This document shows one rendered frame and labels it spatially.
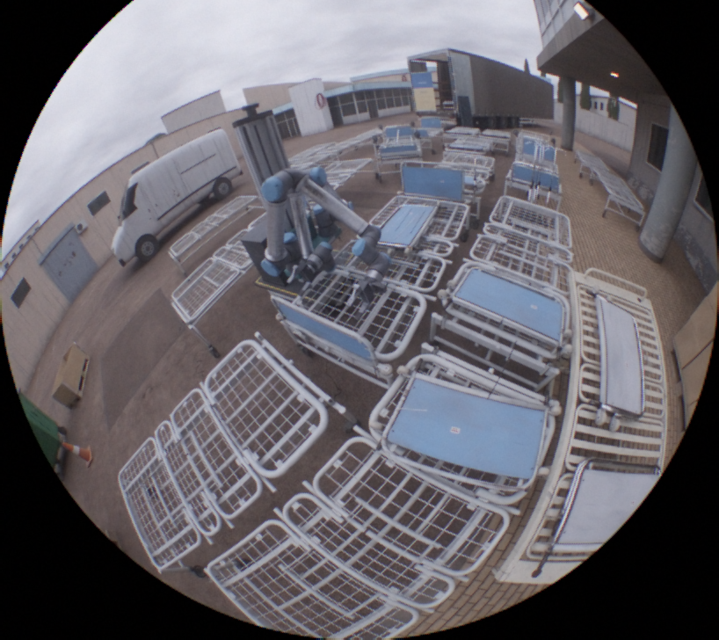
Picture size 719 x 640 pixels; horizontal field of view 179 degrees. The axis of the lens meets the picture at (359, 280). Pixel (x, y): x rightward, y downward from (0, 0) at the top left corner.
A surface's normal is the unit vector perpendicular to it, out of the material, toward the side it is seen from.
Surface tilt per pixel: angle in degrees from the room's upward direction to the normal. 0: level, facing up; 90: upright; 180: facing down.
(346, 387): 0
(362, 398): 0
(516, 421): 5
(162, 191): 88
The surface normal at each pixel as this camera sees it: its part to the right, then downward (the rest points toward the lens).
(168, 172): 0.88, 0.15
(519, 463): -0.14, -0.77
